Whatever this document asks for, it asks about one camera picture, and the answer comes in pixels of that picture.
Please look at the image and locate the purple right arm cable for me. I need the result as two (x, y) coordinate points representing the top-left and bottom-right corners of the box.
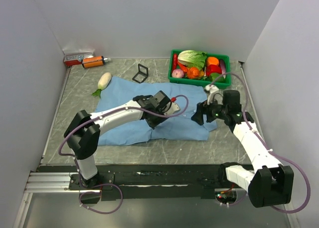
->
(209, 72), (311, 214)

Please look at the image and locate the orange carrot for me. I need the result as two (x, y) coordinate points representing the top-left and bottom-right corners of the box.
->
(177, 62), (188, 73)

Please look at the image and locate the red bell pepper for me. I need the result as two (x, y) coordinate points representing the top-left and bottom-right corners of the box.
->
(206, 64), (222, 76)

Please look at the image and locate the pink onion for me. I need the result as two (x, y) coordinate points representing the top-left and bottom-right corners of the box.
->
(171, 69), (185, 78)

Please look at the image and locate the light blue shirt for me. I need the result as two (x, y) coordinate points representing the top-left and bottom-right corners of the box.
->
(95, 77), (217, 146)

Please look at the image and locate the white daikon radish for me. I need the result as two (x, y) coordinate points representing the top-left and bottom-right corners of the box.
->
(92, 72), (112, 97)

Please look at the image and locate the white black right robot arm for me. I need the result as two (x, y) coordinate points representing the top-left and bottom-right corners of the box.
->
(191, 85), (294, 208)

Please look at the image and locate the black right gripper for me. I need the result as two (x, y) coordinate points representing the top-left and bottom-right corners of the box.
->
(190, 95), (228, 126)

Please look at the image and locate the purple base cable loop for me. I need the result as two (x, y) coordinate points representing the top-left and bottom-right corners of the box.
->
(79, 183), (123, 216)

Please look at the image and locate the green bell pepper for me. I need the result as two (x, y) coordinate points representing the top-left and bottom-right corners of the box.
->
(208, 72), (225, 83)

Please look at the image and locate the orange cylindrical bottle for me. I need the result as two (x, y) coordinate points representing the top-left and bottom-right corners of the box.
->
(82, 56), (111, 69)

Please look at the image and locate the black square hinged frame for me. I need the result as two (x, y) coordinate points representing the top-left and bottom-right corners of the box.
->
(132, 64), (149, 84)

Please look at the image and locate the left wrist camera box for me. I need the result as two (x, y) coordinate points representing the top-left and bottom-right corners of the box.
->
(163, 102), (180, 115)

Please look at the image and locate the purple eggplant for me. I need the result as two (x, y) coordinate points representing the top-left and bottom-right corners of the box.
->
(219, 59), (226, 78)

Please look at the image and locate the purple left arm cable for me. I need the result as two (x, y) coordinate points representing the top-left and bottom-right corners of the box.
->
(58, 95), (189, 184)

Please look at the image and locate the orange bumpy pumpkin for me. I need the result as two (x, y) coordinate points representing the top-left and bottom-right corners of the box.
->
(187, 67), (205, 79)

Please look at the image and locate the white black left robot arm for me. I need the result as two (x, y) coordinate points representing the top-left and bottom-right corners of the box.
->
(64, 91), (179, 189)

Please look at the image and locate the orange round fruit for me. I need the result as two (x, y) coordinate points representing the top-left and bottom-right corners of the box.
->
(206, 57), (219, 66)

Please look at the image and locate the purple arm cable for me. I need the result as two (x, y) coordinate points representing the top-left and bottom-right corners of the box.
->
(58, 95), (189, 184)
(209, 72), (311, 214)

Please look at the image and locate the red white carton box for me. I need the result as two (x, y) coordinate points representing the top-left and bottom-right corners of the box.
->
(63, 52), (94, 67)

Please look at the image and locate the green white cabbage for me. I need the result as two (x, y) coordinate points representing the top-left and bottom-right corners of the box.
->
(177, 50), (207, 69)

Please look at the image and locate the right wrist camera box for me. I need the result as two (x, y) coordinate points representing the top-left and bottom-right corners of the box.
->
(203, 84), (219, 105)

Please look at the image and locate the green plastic crate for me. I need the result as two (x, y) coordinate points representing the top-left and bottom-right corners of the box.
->
(168, 50), (231, 89)

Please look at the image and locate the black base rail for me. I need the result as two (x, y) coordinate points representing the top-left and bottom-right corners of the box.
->
(37, 164), (239, 201)

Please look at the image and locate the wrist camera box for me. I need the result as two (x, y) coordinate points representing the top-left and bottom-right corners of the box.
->
(163, 102), (180, 115)
(203, 84), (219, 105)

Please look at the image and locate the red chili pepper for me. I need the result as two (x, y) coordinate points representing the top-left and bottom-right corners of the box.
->
(172, 54), (178, 70)

